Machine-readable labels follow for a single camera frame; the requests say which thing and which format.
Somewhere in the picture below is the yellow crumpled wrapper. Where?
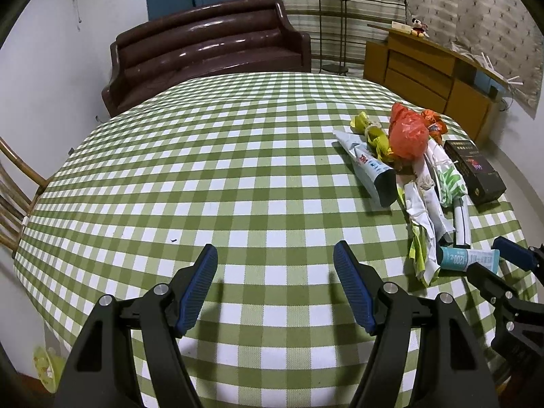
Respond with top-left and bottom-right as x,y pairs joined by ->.
350,111 -> 394,162

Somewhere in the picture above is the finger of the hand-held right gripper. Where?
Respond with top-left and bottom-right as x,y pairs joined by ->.
493,236 -> 544,283
466,262 -> 537,333

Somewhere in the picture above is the long white paper wrapper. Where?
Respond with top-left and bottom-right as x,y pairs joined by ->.
397,153 -> 451,285

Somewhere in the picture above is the brown leather sofa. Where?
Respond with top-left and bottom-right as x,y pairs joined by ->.
101,0 -> 312,118

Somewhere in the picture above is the yellow green plastic bag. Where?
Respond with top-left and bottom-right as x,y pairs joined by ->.
33,345 -> 66,394

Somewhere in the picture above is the green checkered tablecloth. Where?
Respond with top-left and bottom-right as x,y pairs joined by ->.
13,71 -> 540,408

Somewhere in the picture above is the orange snack wrapper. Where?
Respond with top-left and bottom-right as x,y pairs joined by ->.
421,109 -> 447,143

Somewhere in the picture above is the white blue toothpaste carton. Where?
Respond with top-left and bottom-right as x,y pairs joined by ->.
332,130 -> 396,208

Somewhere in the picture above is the striped curtain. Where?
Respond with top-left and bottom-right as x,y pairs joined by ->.
261,0 -> 406,79

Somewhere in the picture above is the white tube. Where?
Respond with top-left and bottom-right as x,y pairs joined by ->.
451,198 -> 472,248

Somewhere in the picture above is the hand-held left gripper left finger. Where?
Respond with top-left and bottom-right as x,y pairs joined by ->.
54,243 -> 219,408

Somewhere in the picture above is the white router with antennas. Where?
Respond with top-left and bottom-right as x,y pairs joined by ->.
450,40 -> 523,88

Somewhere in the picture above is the white green wrapper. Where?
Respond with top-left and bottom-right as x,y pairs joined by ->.
427,140 -> 466,207

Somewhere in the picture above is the beige patterned curtain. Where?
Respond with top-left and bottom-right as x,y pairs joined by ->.
406,0 -> 544,120

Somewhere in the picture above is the black box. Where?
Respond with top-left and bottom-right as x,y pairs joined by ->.
443,139 -> 507,205

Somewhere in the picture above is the wooden cabinet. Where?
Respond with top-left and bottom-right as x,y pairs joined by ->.
363,23 -> 511,145

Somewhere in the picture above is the red plastic bag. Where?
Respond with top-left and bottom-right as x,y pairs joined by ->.
389,103 -> 430,162

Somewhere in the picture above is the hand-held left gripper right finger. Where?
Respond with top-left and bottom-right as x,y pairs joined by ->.
333,240 -> 498,408

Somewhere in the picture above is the light blue tube box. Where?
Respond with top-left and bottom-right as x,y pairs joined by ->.
440,246 -> 500,273

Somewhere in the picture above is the wooden chair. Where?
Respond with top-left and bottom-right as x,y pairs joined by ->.
0,136 -> 54,260

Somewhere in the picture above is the metal plant stand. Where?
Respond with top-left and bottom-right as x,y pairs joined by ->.
318,0 -> 352,76

